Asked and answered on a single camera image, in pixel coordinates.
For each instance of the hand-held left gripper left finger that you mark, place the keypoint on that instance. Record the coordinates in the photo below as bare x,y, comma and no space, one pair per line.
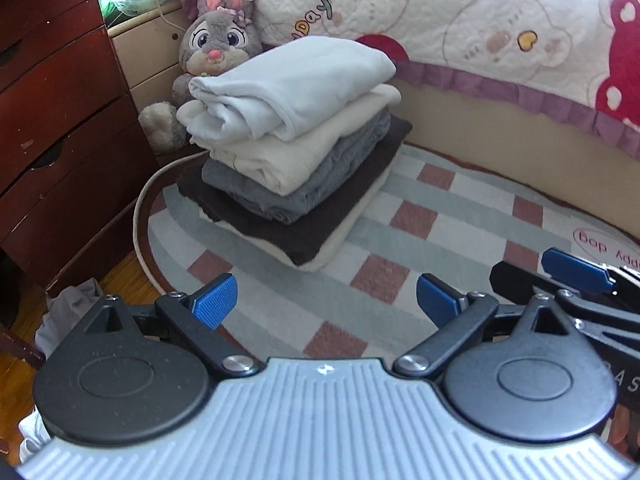
215,300

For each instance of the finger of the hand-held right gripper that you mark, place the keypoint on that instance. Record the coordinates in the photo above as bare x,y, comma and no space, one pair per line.
515,280
575,267

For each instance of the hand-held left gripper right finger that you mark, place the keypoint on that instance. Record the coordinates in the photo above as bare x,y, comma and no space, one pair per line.
437,300

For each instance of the white T-shirt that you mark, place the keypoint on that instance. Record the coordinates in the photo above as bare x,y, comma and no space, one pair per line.
300,85

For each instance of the checked round rug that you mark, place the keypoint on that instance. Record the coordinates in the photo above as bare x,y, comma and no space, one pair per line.
400,240

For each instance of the dark brown folded garment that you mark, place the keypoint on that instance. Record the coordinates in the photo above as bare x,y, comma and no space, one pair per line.
320,230

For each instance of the crumpled grey garment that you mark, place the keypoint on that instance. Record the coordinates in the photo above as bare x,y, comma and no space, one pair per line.
70,310

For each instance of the grey folded garment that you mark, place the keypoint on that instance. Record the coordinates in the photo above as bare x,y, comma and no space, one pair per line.
325,185

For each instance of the cream folded sweater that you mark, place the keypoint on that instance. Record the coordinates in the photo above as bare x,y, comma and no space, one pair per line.
310,150

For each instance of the wooden chair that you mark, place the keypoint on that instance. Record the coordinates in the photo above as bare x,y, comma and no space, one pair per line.
20,352

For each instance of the crumpled white garment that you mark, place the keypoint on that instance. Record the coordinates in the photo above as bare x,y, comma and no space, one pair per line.
32,432

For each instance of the red-brown wooden drawer cabinet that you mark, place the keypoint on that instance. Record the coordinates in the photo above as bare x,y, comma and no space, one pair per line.
60,110

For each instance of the cream nightstand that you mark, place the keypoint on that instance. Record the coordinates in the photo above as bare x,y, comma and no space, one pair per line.
145,60

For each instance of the grey plush bunny toy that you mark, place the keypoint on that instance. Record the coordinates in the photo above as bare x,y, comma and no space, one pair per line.
220,40

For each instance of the quilted bed cover purple ruffle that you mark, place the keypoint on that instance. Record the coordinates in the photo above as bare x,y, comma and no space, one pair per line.
450,10

